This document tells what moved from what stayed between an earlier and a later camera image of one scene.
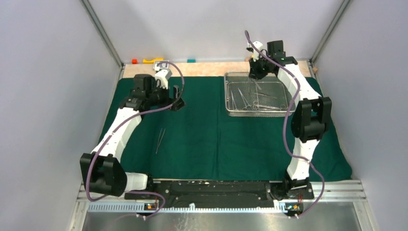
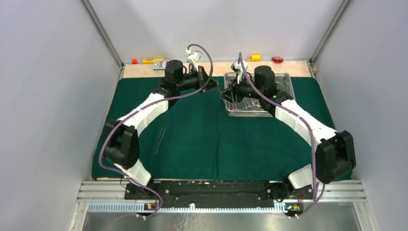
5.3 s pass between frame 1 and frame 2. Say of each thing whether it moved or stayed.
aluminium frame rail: stayed
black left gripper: moved
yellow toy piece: stayed
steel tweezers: stayed
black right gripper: moved
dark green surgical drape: stayed
